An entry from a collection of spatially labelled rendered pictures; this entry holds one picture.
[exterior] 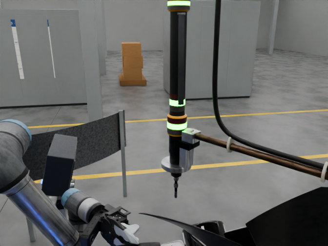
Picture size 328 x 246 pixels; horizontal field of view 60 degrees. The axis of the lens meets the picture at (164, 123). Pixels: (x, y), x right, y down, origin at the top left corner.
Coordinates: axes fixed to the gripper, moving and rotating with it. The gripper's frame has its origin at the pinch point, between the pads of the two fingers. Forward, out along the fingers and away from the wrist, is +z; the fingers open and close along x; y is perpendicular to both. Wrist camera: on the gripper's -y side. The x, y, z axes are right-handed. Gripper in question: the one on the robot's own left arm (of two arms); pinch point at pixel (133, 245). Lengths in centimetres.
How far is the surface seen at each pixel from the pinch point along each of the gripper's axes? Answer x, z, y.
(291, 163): -37, 37, -1
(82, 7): -107, -348, 224
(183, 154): -32.0, 14.8, -0.9
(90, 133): 24, -154, 98
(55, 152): -8, -59, 11
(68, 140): -8, -69, 23
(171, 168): -28.5, 12.8, -2.1
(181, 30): -58, 13, -3
